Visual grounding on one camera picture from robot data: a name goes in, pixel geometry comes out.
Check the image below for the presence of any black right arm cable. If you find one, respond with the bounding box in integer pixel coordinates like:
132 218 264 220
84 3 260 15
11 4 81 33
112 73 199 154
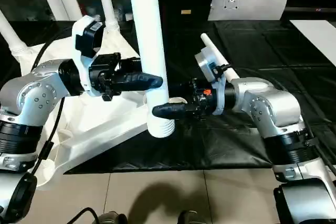
304 124 336 175

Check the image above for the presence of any white flat panel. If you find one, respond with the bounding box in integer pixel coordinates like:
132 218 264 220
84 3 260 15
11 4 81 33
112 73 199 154
288 19 336 67

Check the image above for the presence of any white plastic table leg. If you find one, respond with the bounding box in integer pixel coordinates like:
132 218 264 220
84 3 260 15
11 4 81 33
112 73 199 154
127 0 176 138
201 33 241 83
0 11 33 55
95 0 122 34

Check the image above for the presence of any dark right robot leg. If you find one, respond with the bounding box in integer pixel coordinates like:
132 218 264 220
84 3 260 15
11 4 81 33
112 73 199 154
178 210 208 224

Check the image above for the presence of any dark robot leg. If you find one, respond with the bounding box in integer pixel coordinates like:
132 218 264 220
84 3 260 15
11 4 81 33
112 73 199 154
98 210 129 224
178 210 208 224

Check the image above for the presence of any white plastic table top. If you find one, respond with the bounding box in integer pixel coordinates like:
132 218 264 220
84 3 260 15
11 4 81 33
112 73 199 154
10 28 188 192

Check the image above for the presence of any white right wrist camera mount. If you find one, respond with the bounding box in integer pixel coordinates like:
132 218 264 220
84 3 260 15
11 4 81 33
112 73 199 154
194 47 229 116

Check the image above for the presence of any black thin cable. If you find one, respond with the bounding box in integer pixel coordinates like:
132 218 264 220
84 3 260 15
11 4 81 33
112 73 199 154
67 207 102 224

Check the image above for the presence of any dark left robot leg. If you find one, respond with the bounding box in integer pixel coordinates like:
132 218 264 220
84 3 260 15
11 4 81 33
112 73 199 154
98 210 129 224

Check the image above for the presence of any black mat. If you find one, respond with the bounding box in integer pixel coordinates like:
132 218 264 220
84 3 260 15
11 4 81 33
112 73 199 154
0 19 336 175

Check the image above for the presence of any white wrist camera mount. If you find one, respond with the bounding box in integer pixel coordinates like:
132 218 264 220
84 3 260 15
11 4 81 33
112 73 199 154
71 15 107 98
194 47 229 116

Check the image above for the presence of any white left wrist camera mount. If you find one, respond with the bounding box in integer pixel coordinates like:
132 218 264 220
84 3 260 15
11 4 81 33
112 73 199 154
71 15 107 98

